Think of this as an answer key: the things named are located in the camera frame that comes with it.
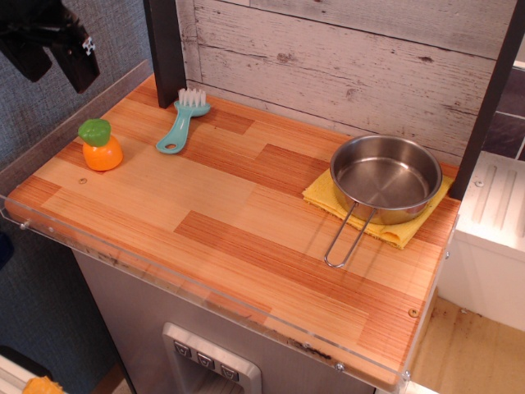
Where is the yellow object at corner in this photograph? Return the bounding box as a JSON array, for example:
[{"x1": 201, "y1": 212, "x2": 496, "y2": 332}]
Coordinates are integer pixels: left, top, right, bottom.
[{"x1": 22, "y1": 377, "x2": 65, "y2": 394}]

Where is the grey toy fridge cabinet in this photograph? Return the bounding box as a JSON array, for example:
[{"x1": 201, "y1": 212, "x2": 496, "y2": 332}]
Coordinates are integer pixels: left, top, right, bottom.
[{"x1": 74, "y1": 252, "x2": 375, "y2": 393}]

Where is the teal dish brush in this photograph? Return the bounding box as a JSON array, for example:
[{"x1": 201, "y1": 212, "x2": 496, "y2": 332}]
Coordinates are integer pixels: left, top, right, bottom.
[{"x1": 156, "y1": 89, "x2": 211, "y2": 154}]

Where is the silver water dispenser panel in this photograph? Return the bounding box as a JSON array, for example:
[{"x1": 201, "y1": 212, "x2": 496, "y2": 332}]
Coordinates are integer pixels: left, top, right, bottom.
[{"x1": 162, "y1": 322, "x2": 263, "y2": 393}]

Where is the clear acrylic guard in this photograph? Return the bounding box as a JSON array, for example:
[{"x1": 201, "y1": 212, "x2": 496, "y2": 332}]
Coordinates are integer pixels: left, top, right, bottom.
[
  {"x1": 1, "y1": 60, "x2": 153, "y2": 196},
  {"x1": 2, "y1": 197, "x2": 414, "y2": 393}
]

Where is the yellow folded cloth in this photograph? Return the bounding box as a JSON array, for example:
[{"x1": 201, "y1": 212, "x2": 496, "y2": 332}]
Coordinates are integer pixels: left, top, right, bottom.
[{"x1": 303, "y1": 170, "x2": 454, "y2": 250}]

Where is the dark post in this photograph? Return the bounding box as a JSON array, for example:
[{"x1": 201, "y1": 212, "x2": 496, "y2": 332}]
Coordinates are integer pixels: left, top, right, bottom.
[
  {"x1": 449, "y1": 0, "x2": 524, "y2": 200},
  {"x1": 143, "y1": 0, "x2": 186, "y2": 108}
]

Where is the clear acrylic left guard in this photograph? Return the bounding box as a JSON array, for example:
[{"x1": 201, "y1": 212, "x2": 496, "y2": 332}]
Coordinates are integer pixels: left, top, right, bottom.
[{"x1": 1, "y1": 60, "x2": 153, "y2": 196}]

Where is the dark right post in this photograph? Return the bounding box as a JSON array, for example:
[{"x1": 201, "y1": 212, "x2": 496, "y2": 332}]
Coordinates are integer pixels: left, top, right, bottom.
[{"x1": 449, "y1": 0, "x2": 524, "y2": 200}]

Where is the dark left post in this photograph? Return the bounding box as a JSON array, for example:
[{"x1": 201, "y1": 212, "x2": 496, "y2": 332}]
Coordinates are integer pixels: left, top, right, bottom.
[{"x1": 143, "y1": 0, "x2": 186, "y2": 108}]

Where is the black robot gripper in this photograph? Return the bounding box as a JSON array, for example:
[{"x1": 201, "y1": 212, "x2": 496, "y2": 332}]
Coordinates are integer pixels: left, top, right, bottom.
[{"x1": 1, "y1": 1, "x2": 100, "y2": 94}]

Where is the orange toy fruit green top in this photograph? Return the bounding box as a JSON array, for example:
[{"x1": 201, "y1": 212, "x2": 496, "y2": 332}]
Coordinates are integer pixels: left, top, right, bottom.
[{"x1": 78, "y1": 118, "x2": 124, "y2": 172}]

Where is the stainless steel pan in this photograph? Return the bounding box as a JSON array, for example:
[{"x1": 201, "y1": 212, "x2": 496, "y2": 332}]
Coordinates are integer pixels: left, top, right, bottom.
[{"x1": 324, "y1": 135, "x2": 443, "y2": 268}]

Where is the clear acrylic front guard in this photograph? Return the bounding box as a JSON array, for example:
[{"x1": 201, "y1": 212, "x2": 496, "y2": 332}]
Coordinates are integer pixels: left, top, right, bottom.
[{"x1": 2, "y1": 197, "x2": 414, "y2": 393}]

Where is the white toy sink unit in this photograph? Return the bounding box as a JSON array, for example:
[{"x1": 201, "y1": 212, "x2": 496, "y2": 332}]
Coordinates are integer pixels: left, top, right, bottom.
[{"x1": 437, "y1": 152, "x2": 524, "y2": 330}]

